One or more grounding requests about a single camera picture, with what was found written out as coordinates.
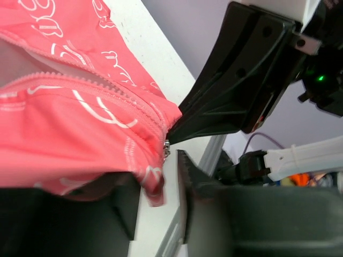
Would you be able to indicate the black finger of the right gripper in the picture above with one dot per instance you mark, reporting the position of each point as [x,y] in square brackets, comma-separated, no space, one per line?
[223,97]

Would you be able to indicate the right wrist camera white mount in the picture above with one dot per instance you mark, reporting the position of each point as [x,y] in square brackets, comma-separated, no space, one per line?
[298,10]

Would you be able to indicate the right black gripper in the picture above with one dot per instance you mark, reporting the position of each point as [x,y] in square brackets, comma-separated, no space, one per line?
[321,74]

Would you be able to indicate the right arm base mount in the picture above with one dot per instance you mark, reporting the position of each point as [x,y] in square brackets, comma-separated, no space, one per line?
[251,170]

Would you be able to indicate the aluminium rail front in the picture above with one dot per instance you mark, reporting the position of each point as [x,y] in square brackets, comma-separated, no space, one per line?
[200,223]

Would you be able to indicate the silver zipper slider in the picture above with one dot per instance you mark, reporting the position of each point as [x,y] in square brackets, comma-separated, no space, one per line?
[166,149]

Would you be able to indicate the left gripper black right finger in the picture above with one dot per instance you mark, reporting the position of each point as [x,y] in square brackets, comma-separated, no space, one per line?
[283,221]

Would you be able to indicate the pink jacket white lining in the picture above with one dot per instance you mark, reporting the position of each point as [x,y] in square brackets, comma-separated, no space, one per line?
[76,105]

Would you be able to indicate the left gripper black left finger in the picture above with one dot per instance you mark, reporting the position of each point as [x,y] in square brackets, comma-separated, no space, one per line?
[98,219]

